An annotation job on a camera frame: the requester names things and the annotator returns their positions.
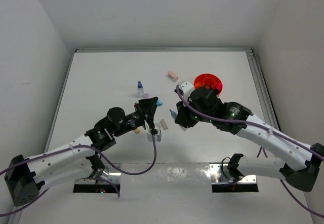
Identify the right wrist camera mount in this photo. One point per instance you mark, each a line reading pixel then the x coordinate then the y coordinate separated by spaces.
pixel 184 90

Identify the metal base plate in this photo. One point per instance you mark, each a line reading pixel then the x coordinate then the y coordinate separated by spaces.
pixel 220 176
pixel 109 175

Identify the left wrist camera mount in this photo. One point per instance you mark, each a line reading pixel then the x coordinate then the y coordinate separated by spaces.
pixel 152 134

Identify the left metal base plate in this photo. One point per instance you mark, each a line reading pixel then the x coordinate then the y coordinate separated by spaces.
pixel 109 175

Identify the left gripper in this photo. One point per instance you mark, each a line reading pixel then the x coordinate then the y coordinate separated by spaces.
pixel 149 105

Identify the light blue marker cap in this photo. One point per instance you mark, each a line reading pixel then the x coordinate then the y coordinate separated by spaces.
pixel 159 103

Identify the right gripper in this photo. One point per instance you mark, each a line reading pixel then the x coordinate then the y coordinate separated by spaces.
pixel 182 117

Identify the pink mini stapler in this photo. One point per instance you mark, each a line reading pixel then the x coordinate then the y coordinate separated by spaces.
pixel 172 76

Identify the orange round divided container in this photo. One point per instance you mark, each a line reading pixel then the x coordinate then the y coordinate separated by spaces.
pixel 206 80

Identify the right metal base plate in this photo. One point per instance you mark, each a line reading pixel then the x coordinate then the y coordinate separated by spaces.
pixel 220 176

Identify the pink highlighter marker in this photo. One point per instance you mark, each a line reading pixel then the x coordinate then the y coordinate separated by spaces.
pixel 219 87

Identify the small blue-capped clear bottle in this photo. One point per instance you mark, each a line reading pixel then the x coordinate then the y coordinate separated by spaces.
pixel 140 89

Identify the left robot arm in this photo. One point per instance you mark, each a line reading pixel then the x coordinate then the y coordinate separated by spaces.
pixel 26 178

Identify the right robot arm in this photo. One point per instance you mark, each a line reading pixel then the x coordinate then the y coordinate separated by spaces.
pixel 294 162

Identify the grey rectangular eraser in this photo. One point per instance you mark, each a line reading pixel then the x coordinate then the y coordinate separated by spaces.
pixel 163 124

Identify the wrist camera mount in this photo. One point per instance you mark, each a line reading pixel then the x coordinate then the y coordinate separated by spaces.
pixel 184 90
pixel 152 134

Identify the clear tape roll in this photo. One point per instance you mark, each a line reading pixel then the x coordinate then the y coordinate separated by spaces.
pixel 158 126

